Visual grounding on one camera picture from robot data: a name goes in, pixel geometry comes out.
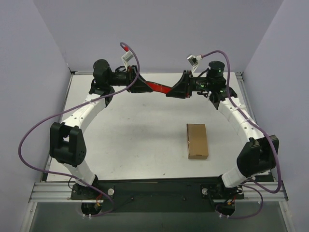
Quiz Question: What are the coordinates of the purple cable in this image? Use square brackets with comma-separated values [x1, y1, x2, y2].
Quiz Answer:
[200, 50, 282, 218]
[18, 42, 140, 179]

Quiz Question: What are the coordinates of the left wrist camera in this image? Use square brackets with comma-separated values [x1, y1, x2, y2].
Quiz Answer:
[121, 50, 134, 70]

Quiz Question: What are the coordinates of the aluminium frame rail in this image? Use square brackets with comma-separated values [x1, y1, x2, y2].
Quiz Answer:
[29, 181, 288, 203]

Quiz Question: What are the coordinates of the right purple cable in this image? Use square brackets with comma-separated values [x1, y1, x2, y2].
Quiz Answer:
[200, 50, 282, 218]

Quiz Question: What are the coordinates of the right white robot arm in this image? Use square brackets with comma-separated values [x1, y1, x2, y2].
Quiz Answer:
[166, 61, 280, 188]

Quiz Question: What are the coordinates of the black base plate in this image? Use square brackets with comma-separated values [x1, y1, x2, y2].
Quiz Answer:
[70, 177, 244, 214]

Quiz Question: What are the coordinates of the brown cardboard express box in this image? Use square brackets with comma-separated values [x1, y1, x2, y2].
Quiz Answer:
[186, 124, 209, 160]

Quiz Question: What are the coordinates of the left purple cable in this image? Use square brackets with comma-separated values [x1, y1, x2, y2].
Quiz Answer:
[18, 42, 140, 179]

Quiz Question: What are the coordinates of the red black utility knife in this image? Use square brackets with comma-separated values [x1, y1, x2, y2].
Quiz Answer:
[146, 81, 172, 94]

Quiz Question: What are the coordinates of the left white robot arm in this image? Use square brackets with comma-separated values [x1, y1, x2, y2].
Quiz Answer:
[49, 59, 140, 199]

